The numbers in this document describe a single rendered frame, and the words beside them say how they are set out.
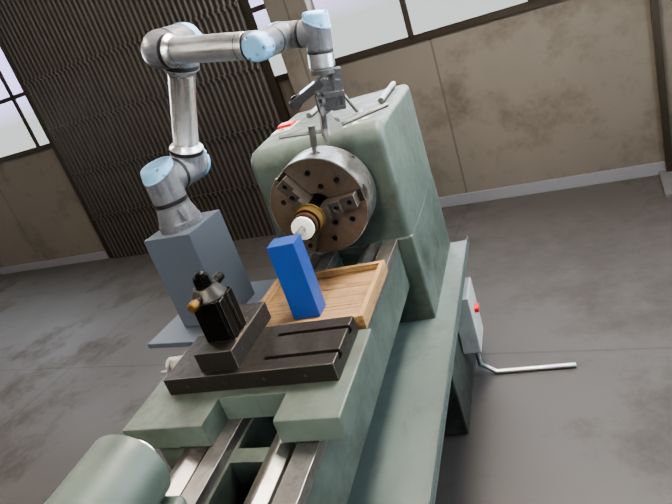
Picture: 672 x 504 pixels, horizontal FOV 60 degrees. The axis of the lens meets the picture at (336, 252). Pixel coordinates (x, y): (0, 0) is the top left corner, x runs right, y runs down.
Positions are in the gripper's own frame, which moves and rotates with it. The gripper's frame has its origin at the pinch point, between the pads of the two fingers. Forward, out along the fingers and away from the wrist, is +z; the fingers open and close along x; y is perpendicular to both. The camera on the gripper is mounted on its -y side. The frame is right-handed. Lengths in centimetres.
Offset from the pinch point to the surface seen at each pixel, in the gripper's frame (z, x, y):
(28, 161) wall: 90, 424, -266
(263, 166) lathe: 11.1, 18.8, -20.2
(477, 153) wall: 86, 218, 122
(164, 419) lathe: 39, -67, -48
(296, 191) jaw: 12.7, -6.6, -10.9
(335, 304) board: 38, -33, -6
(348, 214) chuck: 22.2, -7.7, 3.5
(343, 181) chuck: 11.6, -7.6, 3.3
